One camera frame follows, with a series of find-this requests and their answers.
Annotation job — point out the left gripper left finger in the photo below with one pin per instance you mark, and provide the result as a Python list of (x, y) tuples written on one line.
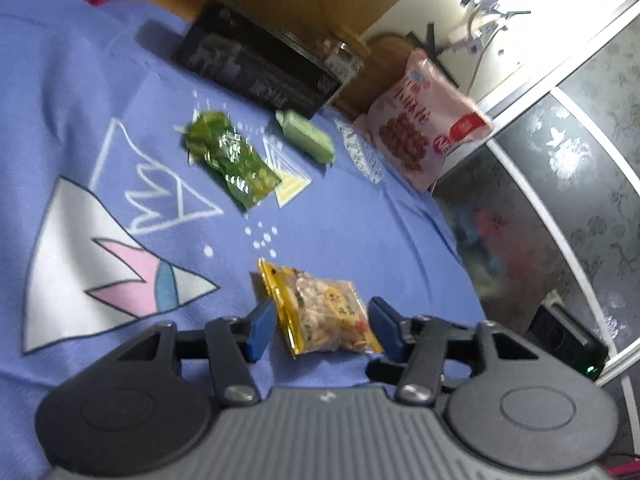
[(232, 345)]

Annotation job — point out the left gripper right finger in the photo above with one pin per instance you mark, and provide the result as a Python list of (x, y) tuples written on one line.
[(414, 353)]

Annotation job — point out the clear peanut snack packet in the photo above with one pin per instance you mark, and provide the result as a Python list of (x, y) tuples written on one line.
[(318, 314)]

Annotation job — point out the green pea snack packet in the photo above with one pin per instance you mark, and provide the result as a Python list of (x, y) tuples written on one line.
[(213, 143)]

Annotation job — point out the light green snack packet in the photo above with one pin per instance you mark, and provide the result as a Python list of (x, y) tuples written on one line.
[(302, 133)]

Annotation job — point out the black device green light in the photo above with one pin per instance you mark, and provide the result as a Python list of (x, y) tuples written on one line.
[(557, 332)]

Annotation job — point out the pink fried-twist snack bag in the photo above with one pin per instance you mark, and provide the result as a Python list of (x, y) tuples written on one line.
[(416, 122)]

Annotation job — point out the black sheep-print storage box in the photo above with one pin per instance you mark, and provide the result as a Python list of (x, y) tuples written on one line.
[(270, 68)]

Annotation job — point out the nut jar gold lid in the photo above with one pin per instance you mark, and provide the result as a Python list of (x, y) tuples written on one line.
[(339, 58)]

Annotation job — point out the white wall charger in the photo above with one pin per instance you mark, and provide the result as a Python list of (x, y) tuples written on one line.
[(485, 17)]

